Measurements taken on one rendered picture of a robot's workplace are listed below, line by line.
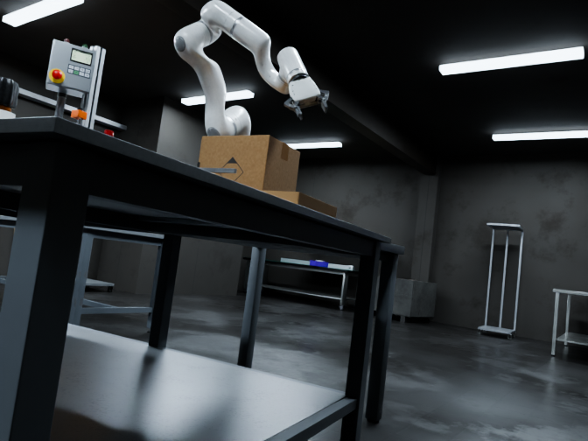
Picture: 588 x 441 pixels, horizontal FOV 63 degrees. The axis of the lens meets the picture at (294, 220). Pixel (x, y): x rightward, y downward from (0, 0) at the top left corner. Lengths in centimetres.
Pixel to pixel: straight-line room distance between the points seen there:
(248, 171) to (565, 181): 693
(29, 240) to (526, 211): 787
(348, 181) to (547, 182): 339
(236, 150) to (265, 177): 16
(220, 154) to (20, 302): 121
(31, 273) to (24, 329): 7
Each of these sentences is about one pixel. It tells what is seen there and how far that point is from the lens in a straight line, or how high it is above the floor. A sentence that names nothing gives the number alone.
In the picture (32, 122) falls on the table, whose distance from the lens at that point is 69.
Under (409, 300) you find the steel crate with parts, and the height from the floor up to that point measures 34.
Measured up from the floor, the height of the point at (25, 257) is 65.
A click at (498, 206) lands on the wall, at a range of 834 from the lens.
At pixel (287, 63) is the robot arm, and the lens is 189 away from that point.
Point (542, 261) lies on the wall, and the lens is 814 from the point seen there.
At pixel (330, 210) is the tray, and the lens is 143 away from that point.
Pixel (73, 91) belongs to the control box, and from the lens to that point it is 229.
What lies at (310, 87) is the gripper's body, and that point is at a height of 132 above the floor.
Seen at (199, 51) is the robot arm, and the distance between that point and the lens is 208.
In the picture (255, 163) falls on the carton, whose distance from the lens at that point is 171.
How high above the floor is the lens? 69
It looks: 5 degrees up
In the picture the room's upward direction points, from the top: 7 degrees clockwise
